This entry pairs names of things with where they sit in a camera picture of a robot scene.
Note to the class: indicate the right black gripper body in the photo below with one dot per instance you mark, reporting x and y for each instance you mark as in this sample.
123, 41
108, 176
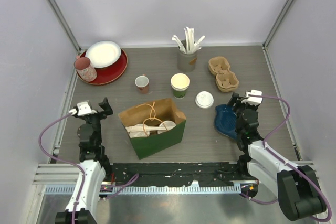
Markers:
239, 108

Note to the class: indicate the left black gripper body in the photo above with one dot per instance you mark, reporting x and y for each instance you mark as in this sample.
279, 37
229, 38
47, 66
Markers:
94, 121

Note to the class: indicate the stack of white lids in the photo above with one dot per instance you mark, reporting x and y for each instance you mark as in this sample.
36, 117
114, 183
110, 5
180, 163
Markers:
204, 100

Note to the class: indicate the straw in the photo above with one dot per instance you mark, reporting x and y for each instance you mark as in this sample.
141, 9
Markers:
136, 129
152, 128

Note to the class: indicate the white cup lid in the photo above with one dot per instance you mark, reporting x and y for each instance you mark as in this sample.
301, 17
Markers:
138, 134
165, 126

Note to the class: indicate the green paper bag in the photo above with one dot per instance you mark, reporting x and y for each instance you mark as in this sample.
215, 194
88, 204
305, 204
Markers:
153, 114

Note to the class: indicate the stack of green paper cups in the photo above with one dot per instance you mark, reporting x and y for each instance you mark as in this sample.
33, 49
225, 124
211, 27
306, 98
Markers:
180, 83

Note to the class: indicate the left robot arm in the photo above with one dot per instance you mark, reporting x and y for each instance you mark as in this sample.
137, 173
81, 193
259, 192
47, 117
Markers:
94, 165

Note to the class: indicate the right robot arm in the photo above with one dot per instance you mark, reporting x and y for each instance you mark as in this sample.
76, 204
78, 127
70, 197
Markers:
296, 187

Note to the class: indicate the blue leaf-shaped dish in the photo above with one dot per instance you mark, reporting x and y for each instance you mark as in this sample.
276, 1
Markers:
225, 121

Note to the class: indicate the cardboard cup carrier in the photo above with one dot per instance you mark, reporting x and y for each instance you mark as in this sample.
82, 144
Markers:
225, 79

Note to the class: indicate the red round tray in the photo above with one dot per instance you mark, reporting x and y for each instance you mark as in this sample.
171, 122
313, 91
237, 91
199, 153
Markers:
111, 73

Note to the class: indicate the floral pink tumbler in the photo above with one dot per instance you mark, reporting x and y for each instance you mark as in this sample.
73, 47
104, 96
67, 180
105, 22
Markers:
84, 69

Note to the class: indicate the white paper plate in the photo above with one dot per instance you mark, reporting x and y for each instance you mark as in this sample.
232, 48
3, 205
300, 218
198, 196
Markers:
103, 54

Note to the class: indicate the grey straw holder cup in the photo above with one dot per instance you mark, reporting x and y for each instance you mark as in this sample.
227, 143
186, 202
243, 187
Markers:
186, 62

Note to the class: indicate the white wrapped straws bundle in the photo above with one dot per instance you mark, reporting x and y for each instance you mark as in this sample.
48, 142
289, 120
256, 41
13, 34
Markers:
191, 46

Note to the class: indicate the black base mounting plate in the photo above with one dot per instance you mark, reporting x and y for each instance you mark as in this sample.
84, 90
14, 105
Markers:
208, 174

